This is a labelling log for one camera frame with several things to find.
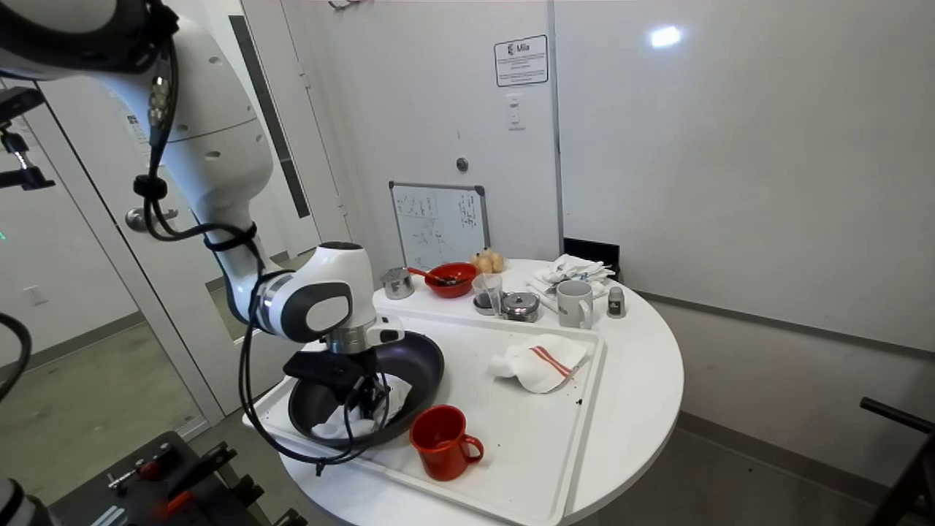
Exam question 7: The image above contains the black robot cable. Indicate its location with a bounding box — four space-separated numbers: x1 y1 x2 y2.
130 38 393 472

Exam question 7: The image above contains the white mug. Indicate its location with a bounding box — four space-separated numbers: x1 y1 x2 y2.
552 278 610 332

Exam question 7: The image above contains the white plastic tray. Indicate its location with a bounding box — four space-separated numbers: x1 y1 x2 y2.
239 309 610 526

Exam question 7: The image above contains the orange food item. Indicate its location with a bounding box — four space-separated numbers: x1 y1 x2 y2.
470 249 512 278

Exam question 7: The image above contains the small dark steel cup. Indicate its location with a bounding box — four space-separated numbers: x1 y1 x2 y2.
470 284 507 319

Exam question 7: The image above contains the orange black bar clamp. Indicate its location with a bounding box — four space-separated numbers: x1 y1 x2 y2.
106 443 185 496
150 442 244 520

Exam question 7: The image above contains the black chair frame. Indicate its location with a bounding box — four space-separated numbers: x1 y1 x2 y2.
859 393 935 526

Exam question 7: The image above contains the small grey black item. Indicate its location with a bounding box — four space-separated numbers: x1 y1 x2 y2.
604 284 632 322

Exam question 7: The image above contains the silver door knob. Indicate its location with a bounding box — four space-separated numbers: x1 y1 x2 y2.
122 205 157 234

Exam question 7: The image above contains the black camera stand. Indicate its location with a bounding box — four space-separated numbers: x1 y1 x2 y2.
0 84 58 193

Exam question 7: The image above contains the white towel with red stripes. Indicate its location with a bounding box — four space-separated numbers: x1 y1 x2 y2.
489 332 594 396
309 373 416 447

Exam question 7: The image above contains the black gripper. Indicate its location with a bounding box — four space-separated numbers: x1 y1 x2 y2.
330 332 396 427

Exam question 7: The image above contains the red mug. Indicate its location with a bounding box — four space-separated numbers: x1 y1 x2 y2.
406 404 489 484

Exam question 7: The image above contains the black frying pan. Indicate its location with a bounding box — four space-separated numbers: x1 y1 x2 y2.
283 329 451 452

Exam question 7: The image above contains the red bowl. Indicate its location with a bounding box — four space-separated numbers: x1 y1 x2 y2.
406 259 482 301

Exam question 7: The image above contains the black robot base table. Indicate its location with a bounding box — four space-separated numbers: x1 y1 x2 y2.
48 430 298 526

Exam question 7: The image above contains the small leaning whiteboard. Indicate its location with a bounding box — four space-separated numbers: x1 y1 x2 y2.
385 177 493 274

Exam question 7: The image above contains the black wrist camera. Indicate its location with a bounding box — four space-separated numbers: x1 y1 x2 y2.
282 348 346 386

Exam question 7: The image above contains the white door sign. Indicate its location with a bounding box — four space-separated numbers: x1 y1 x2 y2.
491 32 556 91

